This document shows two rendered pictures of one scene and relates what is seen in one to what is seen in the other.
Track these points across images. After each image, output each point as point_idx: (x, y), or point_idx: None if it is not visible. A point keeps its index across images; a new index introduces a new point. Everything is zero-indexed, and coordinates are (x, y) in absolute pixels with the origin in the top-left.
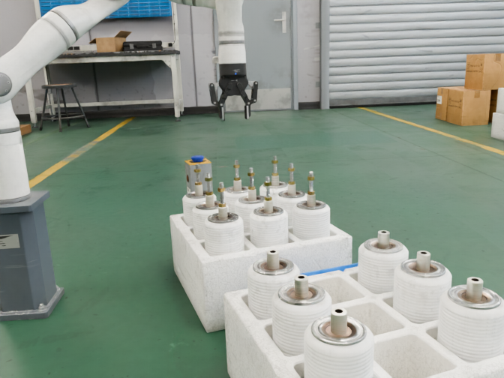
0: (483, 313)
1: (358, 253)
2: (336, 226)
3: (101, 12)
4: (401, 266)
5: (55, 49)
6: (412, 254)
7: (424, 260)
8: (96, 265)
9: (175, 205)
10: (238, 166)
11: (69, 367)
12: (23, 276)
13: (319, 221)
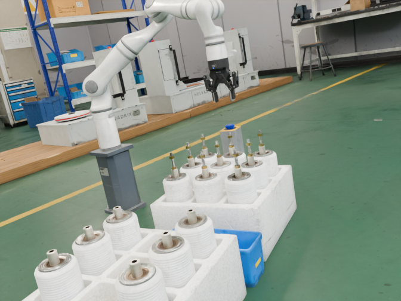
0: (118, 285)
1: (344, 224)
2: (370, 195)
3: (150, 33)
4: (159, 239)
5: (120, 62)
6: (391, 239)
7: (162, 238)
8: None
9: (285, 154)
10: (229, 137)
11: None
12: (112, 192)
13: (234, 190)
